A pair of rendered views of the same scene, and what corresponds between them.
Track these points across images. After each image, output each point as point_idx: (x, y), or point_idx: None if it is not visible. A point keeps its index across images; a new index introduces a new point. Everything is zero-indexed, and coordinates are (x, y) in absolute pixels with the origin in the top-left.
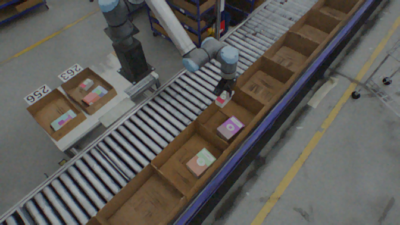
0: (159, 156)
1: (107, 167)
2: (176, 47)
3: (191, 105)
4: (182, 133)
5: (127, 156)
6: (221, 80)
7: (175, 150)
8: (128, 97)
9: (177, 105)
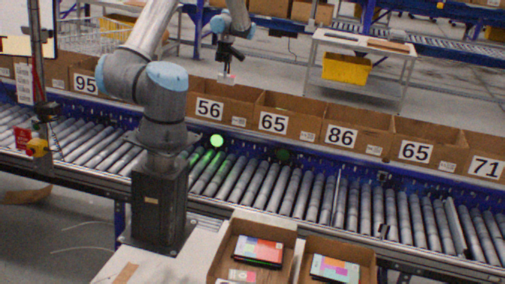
0: (309, 121)
1: (343, 203)
2: (246, 22)
3: (201, 161)
4: (275, 111)
5: (315, 192)
6: (231, 48)
7: (286, 134)
8: (227, 221)
9: (209, 172)
